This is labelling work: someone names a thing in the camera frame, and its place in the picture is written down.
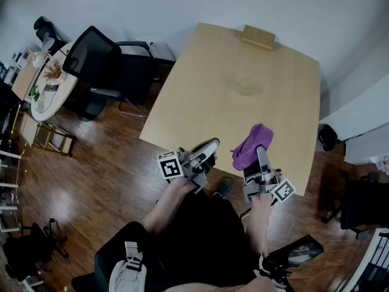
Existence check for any person's right forearm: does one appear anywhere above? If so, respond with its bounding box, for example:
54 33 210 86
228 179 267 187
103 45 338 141
244 192 274 257

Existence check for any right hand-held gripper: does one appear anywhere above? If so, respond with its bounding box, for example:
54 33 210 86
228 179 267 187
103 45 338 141
242 145 297 205

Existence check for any rectangular wooden table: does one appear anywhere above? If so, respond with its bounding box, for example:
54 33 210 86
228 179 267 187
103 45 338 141
11 52 49 103

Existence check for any black bag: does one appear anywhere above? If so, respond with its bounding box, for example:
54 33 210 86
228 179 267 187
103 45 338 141
318 123 340 152

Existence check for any purple cloth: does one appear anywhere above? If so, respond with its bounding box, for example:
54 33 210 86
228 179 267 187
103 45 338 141
232 123 275 172

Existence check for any black chair base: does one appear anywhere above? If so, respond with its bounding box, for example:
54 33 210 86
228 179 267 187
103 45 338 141
2 217 70 282

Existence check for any light wooden cabinet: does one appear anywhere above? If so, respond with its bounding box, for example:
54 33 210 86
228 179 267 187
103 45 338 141
18 111 40 147

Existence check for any white shelf rack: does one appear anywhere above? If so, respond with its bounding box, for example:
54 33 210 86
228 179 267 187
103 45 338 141
0 149 22 234

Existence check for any green potted plant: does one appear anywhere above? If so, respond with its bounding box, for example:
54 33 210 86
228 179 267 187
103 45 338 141
28 85 41 103

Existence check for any black fabric office chair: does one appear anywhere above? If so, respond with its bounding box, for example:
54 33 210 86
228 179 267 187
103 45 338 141
320 162 389 240

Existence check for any person's left forearm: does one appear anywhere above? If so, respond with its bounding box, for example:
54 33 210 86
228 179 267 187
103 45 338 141
140 176 198 236

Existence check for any person's black clothing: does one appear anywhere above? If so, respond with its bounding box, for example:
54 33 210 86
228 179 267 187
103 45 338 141
94 189 265 292

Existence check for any black display shelf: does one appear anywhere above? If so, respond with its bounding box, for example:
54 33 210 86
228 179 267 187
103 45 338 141
0 80 19 147

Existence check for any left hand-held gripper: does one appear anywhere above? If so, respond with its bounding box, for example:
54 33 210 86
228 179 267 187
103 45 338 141
157 137 221 194

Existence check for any wooden block stand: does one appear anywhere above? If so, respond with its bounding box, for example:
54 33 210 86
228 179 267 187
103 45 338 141
241 24 276 52

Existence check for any glossy black chair armrest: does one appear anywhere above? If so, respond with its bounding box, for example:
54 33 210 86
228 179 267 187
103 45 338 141
268 234 325 268

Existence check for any black headrest office chair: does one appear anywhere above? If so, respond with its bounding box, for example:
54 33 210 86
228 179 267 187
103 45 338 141
33 16 70 56

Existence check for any black and white shoulder strap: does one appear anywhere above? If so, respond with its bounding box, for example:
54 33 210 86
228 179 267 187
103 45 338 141
253 250 293 292

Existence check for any black mesh office chair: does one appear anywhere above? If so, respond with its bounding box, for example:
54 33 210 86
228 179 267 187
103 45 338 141
62 25 177 123

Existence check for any white metal railing rack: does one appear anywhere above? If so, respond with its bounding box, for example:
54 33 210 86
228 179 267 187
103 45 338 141
343 228 389 292

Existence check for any dark green clog shoe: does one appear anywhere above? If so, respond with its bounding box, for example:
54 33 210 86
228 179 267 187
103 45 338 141
218 177 234 199

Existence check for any round white table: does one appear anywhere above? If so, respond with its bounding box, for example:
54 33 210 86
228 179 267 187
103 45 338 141
30 40 80 123

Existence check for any dried flower bouquet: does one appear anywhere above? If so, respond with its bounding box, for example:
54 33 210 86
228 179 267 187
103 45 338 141
42 58 67 83

